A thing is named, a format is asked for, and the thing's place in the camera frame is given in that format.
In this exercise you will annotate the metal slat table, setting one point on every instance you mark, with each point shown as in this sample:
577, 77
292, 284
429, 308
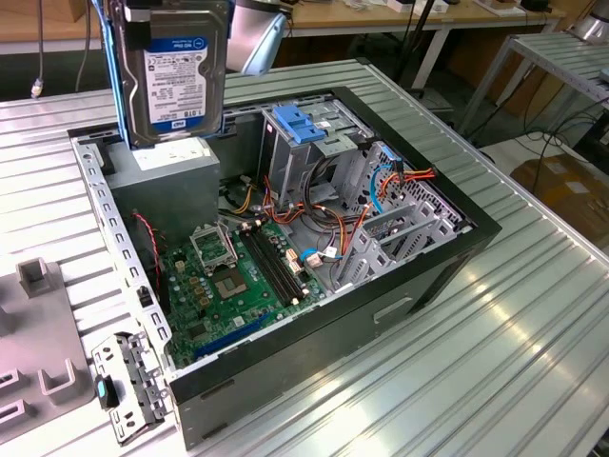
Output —
561, 57

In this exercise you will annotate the green motherboard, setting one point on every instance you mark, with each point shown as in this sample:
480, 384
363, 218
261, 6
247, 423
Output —
190, 304

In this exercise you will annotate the black open PC case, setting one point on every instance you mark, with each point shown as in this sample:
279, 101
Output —
309, 362

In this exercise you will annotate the grey metal drive cage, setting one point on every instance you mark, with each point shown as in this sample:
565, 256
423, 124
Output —
290, 166

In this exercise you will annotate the blue plastic drive latch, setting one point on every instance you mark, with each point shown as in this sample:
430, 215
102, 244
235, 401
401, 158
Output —
297, 126

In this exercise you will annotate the grey metal disk bay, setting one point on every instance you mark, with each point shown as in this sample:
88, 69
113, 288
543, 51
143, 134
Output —
376, 257

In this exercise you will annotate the grey power supply unit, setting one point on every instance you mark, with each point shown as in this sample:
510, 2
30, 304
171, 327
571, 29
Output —
162, 195

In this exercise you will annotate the black tripod stand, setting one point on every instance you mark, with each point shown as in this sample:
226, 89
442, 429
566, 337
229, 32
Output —
415, 47

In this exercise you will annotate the blue black bracket latch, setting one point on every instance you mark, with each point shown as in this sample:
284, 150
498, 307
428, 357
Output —
104, 391

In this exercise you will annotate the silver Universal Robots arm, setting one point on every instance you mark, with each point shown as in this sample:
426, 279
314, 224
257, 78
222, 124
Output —
247, 38

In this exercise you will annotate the blue expansion slot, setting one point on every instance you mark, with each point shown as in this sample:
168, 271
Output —
228, 339

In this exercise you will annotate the black RAM slot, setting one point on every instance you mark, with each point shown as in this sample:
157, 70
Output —
270, 266
276, 264
264, 269
282, 261

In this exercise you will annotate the large cardboard box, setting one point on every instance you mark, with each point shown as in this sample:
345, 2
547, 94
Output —
561, 190

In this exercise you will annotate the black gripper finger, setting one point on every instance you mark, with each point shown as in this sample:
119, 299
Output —
139, 35

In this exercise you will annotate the metal slot cover bracket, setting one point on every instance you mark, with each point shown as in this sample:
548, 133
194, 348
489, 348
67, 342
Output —
138, 381

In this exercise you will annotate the grey parts rack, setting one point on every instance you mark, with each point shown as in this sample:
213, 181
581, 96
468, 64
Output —
43, 323

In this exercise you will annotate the hard disk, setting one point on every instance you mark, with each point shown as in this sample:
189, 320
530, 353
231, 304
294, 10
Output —
181, 76

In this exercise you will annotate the wooden desk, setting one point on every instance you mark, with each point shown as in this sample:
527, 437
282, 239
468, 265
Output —
333, 21

